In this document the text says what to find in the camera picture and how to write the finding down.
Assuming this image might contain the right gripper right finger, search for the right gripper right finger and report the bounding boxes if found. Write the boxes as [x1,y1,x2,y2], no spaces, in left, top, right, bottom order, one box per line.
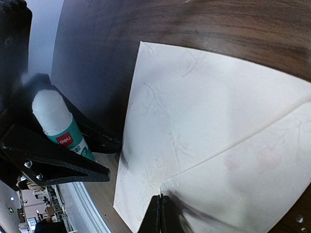
[160,195,193,233]

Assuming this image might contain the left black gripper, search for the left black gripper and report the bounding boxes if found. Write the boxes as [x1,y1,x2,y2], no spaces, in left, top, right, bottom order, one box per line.
[0,0,33,135]

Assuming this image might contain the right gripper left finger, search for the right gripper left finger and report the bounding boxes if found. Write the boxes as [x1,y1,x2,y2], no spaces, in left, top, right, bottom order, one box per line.
[138,195,160,233]

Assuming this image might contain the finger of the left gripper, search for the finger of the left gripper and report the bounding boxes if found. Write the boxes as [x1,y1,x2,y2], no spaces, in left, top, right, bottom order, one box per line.
[0,125,111,186]
[20,73,121,154]

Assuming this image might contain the green white glue stick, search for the green white glue stick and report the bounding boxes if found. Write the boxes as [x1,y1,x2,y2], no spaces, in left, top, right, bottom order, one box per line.
[32,90,96,162]

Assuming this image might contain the beige envelope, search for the beige envelope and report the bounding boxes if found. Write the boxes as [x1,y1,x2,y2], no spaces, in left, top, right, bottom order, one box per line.
[114,42,311,233]

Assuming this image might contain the person in dark shirt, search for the person in dark shirt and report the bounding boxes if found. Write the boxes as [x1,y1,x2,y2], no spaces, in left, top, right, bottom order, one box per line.
[35,217,67,233]

